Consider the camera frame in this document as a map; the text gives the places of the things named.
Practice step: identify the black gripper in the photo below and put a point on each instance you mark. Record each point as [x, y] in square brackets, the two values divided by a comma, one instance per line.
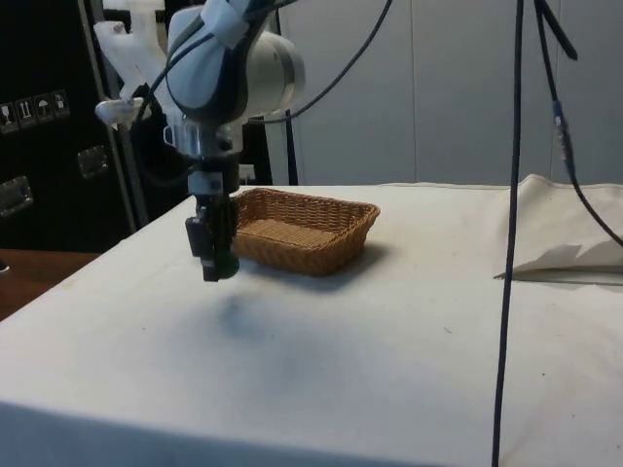
[214, 168]

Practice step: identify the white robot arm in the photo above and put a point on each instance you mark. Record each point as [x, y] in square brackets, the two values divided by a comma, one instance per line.
[267, 68]

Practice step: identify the white plastic bracket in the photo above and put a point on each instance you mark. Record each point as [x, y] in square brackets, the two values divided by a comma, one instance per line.
[129, 53]

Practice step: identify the black cabinet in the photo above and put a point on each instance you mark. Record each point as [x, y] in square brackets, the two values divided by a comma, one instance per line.
[48, 58]

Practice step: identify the green ball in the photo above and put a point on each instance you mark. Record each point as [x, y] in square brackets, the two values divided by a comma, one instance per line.
[230, 266]

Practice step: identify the brown wicker basket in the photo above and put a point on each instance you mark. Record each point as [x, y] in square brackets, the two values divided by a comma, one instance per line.
[302, 233]

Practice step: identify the pale locker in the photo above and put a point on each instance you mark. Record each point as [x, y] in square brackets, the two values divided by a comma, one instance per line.
[462, 97]

